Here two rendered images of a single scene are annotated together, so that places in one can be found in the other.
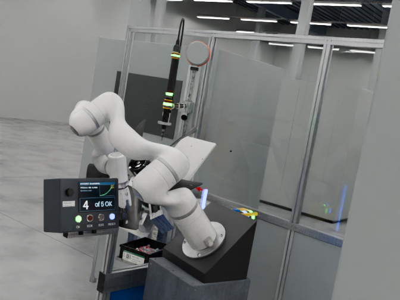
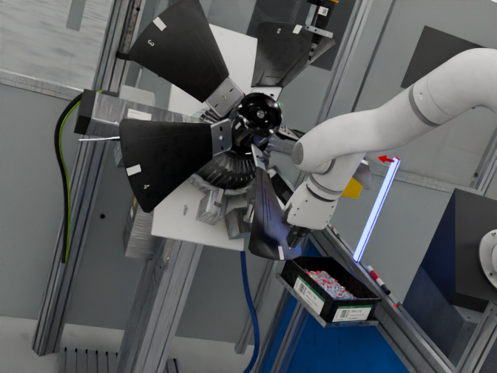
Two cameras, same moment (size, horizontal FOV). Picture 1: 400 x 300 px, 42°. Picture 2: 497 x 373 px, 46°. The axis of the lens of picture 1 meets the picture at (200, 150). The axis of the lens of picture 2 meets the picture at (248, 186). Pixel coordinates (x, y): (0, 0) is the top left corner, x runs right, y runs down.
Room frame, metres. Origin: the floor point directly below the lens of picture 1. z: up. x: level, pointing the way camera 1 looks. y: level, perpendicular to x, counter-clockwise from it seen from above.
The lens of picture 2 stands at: (1.99, 1.54, 1.47)
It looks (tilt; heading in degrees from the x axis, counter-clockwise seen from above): 17 degrees down; 298
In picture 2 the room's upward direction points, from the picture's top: 18 degrees clockwise
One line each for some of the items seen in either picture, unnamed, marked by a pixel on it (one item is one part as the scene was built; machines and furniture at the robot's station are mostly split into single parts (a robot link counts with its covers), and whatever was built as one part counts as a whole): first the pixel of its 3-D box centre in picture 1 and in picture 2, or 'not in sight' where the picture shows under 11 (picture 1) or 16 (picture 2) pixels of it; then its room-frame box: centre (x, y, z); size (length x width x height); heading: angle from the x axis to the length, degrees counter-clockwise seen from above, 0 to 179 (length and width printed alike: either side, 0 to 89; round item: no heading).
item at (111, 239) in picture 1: (110, 248); (480, 344); (2.01, 0.29, 0.96); 0.03 x 0.03 x 0.20; 48
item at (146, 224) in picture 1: (144, 222); (241, 223); (2.67, 0.22, 0.91); 0.12 x 0.08 x 0.12; 138
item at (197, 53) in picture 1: (197, 53); not in sight; (3.36, 0.12, 1.88); 0.17 x 0.15 x 0.16; 48
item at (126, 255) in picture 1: (146, 252); (328, 288); (2.39, 0.17, 0.85); 0.22 x 0.17 x 0.07; 154
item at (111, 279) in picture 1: (180, 267); (368, 291); (2.33, 0.00, 0.82); 0.90 x 0.04 x 0.08; 138
